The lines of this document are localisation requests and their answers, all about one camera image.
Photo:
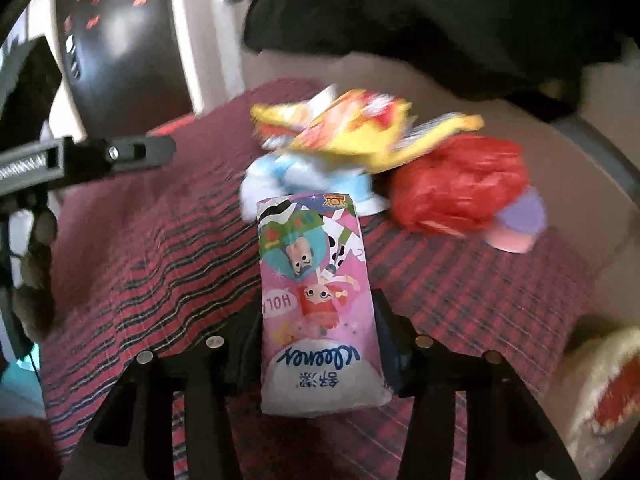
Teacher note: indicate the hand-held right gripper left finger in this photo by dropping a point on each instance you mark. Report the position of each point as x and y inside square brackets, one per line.
[245, 355]

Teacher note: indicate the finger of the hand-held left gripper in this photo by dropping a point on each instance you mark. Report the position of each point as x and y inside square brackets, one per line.
[130, 151]

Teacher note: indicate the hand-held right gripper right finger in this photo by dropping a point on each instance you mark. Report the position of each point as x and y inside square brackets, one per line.
[387, 340]

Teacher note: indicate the pink cartoon-print tissue packet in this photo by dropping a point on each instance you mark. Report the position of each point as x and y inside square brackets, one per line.
[315, 290]

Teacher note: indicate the red plastic bag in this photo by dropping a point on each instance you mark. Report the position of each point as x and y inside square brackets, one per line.
[455, 185]

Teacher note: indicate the person's left hand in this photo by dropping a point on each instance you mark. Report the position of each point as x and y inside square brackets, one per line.
[35, 290]

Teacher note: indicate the red striped mat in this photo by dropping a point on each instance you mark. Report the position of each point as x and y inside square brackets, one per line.
[150, 260]

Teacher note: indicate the blue and white crumpled wrapper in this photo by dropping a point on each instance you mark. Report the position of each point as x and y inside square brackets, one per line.
[300, 175]

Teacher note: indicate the pink and purple paper cup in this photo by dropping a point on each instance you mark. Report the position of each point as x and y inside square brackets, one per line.
[520, 225]

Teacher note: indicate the white red plush toy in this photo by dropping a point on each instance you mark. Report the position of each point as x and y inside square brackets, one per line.
[595, 375]

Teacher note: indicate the yellow snack wrapper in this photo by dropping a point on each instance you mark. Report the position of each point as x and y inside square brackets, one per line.
[360, 130]

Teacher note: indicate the black cloth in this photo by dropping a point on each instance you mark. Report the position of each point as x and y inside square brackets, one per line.
[425, 15]

